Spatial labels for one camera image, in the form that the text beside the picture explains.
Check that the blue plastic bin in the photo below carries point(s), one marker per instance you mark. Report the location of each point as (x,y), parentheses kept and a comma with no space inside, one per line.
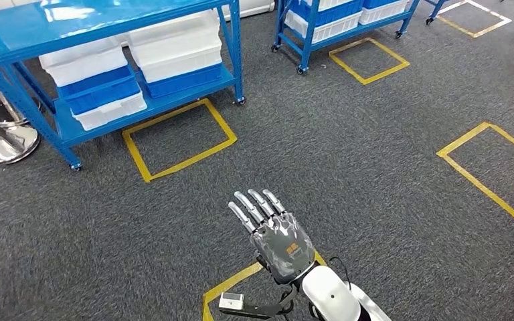
(102,95)
(379,3)
(186,82)
(328,15)

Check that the yellow floor tape square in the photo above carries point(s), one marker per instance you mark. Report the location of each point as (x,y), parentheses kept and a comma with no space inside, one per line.
(461,29)
(474,182)
(344,67)
(135,155)
(230,282)

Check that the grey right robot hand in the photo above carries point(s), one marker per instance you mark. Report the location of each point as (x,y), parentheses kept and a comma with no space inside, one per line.
(283,248)

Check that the black camera bracket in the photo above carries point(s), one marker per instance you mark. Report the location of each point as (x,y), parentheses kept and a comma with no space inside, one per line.
(257,312)

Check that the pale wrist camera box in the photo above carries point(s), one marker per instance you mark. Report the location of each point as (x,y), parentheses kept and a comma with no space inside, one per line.
(231,301)

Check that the blue metal shelf rack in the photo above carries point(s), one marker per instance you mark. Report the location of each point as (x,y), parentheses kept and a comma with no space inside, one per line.
(434,9)
(309,44)
(26,35)

